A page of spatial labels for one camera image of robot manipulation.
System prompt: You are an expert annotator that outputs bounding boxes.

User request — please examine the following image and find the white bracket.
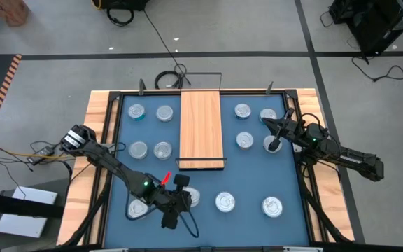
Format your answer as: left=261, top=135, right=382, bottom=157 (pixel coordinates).
left=283, top=246, right=324, bottom=252

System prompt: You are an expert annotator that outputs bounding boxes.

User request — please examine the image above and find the black beam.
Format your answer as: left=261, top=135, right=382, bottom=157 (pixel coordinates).
left=0, top=190, right=66, bottom=220

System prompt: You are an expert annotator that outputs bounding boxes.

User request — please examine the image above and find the black aluminium table frame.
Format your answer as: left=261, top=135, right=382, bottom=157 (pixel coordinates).
left=59, top=89, right=355, bottom=252

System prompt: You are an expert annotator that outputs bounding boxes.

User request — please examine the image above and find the coiled black cable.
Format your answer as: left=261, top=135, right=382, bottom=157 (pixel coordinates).
left=106, top=7, right=135, bottom=27
left=154, top=69, right=185, bottom=90

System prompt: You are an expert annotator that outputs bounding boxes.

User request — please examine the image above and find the white panel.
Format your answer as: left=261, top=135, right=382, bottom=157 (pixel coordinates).
left=0, top=185, right=59, bottom=239

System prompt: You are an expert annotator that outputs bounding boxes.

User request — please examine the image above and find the wooden shelf with black frame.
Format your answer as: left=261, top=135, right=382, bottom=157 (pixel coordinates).
left=175, top=71, right=228, bottom=172

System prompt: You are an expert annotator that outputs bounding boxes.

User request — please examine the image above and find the silver-lidded tuna can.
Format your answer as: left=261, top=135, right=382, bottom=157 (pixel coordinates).
left=183, top=186, right=202, bottom=208
left=261, top=196, right=283, bottom=218
left=234, top=102, right=253, bottom=121

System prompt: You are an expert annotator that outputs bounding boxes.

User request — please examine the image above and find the long black floor cable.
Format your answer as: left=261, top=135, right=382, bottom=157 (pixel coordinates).
left=143, top=9, right=191, bottom=86

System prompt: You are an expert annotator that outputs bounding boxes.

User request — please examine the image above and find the cardboard box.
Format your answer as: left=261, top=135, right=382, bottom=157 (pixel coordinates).
left=0, top=0, right=30, bottom=28

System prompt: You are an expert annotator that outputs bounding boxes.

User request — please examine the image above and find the orange black hazard strip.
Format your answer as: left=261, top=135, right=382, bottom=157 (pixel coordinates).
left=0, top=53, right=23, bottom=143

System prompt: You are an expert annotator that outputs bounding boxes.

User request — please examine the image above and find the green white tuna can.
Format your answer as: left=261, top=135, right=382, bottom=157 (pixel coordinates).
left=155, top=104, right=174, bottom=123
left=262, top=134, right=283, bottom=154
left=129, top=141, right=149, bottom=159

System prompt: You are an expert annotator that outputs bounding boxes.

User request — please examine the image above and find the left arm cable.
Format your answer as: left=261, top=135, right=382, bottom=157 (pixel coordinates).
left=124, top=195, right=200, bottom=239

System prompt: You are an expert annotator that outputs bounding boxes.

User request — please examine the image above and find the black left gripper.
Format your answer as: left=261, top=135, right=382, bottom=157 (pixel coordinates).
left=150, top=190, right=192, bottom=231

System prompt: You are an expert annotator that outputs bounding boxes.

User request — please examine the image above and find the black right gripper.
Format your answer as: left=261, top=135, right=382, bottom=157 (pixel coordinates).
left=262, top=107, right=305, bottom=142

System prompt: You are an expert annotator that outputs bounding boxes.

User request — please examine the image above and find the teal yellowfin tuna can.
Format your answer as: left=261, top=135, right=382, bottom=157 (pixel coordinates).
left=128, top=198, right=149, bottom=221
left=127, top=103, right=146, bottom=122
left=235, top=131, right=255, bottom=151

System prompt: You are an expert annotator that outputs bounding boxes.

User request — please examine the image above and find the black equipment case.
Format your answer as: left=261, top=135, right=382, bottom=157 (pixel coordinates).
left=99, top=0, right=150, bottom=11

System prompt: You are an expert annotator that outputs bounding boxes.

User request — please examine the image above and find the black computer cart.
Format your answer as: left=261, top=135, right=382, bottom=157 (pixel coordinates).
left=328, top=0, right=403, bottom=57

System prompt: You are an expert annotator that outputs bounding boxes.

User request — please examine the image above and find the black power adapter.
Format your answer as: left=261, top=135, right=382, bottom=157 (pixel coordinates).
left=26, top=145, right=56, bottom=165

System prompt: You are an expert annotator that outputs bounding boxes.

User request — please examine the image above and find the dark blue albacore tuna can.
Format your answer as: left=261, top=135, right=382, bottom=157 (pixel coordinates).
left=259, top=107, right=278, bottom=123
left=153, top=141, right=174, bottom=161
left=215, top=191, right=236, bottom=214

